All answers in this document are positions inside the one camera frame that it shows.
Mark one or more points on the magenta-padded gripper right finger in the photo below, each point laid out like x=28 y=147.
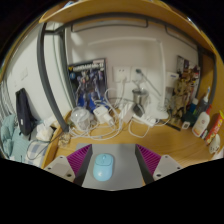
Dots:
x=150 y=160

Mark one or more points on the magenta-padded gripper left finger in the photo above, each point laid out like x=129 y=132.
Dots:
x=77 y=160

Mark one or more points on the light blue computer mouse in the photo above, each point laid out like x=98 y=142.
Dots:
x=103 y=166

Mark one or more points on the grey mouse pad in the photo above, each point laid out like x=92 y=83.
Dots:
x=123 y=166

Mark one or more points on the crumpled clear wrapper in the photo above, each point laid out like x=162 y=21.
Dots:
x=64 y=140

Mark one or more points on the white power strip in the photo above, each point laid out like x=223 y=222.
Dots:
x=146 y=120

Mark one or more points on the clear plastic jar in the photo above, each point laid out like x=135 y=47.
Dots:
x=80 y=118

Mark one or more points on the crumpled white tissue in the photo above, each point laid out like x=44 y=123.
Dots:
x=44 y=131

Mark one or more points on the small white square clock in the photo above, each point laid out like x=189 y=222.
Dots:
x=185 y=125

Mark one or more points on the white charger block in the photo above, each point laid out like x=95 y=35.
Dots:
x=100 y=115

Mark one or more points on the black power adapter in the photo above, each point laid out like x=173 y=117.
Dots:
x=138 y=110

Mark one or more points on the white power adapter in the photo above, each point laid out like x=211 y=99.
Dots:
x=128 y=111

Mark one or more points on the white red-capped lotion pump bottle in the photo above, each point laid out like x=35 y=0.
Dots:
x=201 y=123

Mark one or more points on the brown tree creature figurine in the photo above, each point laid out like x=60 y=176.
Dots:
x=181 y=93

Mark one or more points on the clear blue spray bottle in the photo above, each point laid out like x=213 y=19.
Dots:
x=204 y=105

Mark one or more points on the robot model kit box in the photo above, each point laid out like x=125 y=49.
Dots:
x=86 y=83

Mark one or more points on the printed figurine packaging box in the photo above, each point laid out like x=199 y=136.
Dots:
x=183 y=63

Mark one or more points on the wooden shelf unit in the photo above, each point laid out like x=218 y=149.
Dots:
x=116 y=10

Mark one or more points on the grey metal frame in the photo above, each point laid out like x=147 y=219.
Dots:
x=50 y=93

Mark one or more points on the white wall socket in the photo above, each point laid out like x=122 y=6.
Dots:
x=139 y=75
x=121 y=73

